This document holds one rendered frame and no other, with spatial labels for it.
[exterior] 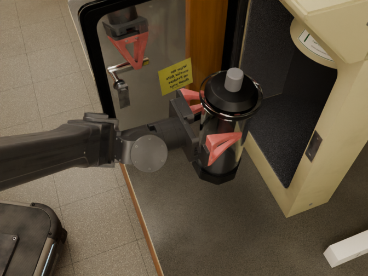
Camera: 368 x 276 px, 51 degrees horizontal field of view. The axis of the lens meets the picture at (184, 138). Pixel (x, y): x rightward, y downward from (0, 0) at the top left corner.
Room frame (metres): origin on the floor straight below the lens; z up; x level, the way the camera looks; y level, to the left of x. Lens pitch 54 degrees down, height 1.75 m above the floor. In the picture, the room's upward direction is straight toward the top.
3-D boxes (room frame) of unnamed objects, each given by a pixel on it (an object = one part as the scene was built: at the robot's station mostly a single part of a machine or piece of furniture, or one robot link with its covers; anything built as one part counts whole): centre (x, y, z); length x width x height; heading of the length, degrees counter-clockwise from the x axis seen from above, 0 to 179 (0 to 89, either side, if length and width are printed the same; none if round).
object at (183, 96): (0.47, -0.03, 1.20); 0.09 x 0.07 x 0.07; 113
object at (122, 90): (0.52, 0.12, 1.18); 0.02 x 0.02 x 0.06; 28
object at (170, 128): (0.41, 0.02, 1.21); 0.10 x 0.07 x 0.07; 23
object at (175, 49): (0.58, 0.03, 1.19); 0.30 x 0.01 x 0.40; 118
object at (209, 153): (0.41, -0.05, 1.20); 0.09 x 0.07 x 0.07; 113
